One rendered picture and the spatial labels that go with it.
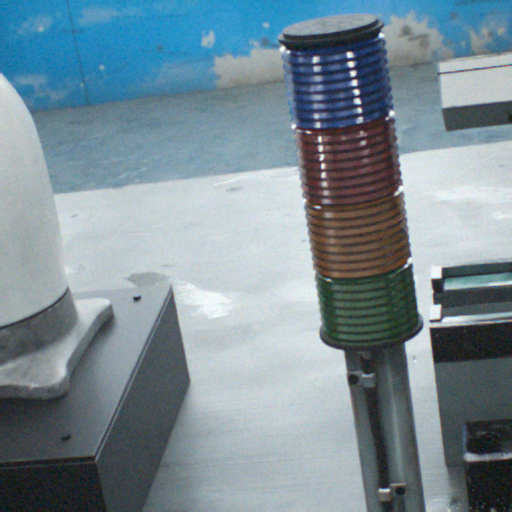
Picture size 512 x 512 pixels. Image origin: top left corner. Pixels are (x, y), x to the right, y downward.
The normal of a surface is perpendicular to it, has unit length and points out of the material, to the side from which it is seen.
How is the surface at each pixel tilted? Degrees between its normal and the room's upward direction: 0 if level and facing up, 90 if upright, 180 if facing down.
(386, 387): 90
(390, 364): 90
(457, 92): 57
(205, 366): 0
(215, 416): 0
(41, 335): 86
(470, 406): 90
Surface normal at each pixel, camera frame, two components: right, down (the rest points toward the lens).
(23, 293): 0.68, 0.26
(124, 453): 0.98, -0.11
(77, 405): -0.15, -0.93
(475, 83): -0.21, -0.21
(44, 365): 0.04, -0.85
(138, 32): -0.12, 0.35
